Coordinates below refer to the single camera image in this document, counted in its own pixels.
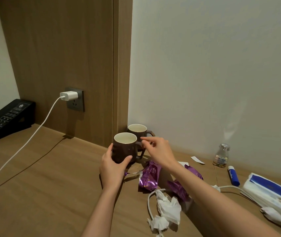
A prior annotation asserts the white charger plug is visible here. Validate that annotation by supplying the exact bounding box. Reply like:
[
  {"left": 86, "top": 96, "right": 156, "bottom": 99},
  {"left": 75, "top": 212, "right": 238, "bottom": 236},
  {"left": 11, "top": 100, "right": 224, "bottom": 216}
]
[{"left": 59, "top": 91, "right": 79, "bottom": 101}]

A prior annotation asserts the small glass bottle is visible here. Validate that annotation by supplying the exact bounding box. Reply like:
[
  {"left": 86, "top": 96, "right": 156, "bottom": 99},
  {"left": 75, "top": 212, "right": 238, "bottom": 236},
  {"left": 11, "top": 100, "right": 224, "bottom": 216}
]
[{"left": 213, "top": 143, "right": 231, "bottom": 168}]

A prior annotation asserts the purple snack wrapper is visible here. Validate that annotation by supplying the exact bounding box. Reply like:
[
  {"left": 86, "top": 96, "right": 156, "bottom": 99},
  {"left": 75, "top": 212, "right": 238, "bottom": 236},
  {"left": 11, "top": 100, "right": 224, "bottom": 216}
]
[
  {"left": 124, "top": 160, "right": 162, "bottom": 192},
  {"left": 167, "top": 164, "right": 204, "bottom": 202}
]

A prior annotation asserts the blue white tissue pack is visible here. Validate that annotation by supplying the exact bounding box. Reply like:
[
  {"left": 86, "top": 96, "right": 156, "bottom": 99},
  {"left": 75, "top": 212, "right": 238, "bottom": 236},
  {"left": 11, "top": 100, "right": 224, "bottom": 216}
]
[{"left": 240, "top": 172, "right": 281, "bottom": 230}]

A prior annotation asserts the white usb cable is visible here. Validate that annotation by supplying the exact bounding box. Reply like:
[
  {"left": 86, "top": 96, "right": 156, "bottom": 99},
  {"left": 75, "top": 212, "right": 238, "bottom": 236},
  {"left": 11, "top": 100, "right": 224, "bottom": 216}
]
[{"left": 146, "top": 185, "right": 281, "bottom": 235}]

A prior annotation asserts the wooden wall panel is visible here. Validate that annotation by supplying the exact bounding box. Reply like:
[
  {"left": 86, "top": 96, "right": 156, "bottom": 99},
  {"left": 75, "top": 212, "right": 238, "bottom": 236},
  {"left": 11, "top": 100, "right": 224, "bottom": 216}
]
[{"left": 0, "top": 0, "right": 134, "bottom": 148}]

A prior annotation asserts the person's right forearm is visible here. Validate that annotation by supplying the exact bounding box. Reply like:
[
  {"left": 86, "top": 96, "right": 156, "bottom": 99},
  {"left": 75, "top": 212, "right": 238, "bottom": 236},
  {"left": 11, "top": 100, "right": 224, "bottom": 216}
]
[{"left": 167, "top": 162, "right": 281, "bottom": 237}]

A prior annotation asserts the grey wall socket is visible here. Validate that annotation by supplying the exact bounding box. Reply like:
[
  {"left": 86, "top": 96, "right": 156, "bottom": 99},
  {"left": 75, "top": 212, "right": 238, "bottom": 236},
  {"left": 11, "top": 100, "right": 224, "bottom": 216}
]
[{"left": 65, "top": 87, "right": 85, "bottom": 112}]

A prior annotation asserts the person's right hand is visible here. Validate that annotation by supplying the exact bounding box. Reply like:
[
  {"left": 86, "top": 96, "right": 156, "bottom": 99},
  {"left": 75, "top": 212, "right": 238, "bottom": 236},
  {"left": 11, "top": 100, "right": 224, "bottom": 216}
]
[{"left": 140, "top": 136, "right": 179, "bottom": 173}]

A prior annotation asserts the blue lip balm stick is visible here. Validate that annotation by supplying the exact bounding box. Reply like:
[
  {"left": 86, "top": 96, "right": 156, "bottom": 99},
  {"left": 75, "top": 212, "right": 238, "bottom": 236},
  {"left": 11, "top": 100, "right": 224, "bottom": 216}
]
[{"left": 227, "top": 166, "right": 241, "bottom": 187}]

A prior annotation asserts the black desk telephone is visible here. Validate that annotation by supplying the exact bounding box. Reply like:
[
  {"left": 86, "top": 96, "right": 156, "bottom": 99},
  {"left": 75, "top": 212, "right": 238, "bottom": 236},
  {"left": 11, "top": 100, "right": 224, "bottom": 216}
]
[{"left": 0, "top": 98, "right": 36, "bottom": 144}]

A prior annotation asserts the person's left hand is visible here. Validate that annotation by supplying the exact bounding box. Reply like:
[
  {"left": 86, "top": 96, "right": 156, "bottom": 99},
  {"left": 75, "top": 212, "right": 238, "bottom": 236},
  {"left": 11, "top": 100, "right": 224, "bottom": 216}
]
[{"left": 100, "top": 143, "right": 133, "bottom": 190}]

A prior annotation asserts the brown mug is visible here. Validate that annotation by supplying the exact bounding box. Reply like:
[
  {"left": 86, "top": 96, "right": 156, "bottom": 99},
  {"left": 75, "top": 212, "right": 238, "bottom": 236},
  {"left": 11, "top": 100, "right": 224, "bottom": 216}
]
[
  {"left": 111, "top": 132, "right": 146, "bottom": 165},
  {"left": 127, "top": 123, "right": 156, "bottom": 142}
]

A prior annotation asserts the person's left forearm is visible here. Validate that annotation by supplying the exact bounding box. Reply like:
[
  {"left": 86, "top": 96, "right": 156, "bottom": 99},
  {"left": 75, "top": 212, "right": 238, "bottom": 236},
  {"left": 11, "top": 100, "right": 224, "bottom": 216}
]
[{"left": 81, "top": 185, "right": 121, "bottom": 237}]

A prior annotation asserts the white charging cable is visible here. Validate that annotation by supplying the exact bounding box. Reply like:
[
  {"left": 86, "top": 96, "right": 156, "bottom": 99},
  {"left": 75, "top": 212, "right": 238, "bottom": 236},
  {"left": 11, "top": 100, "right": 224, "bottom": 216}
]
[{"left": 0, "top": 96, "right": 66, "bottom": 188}]

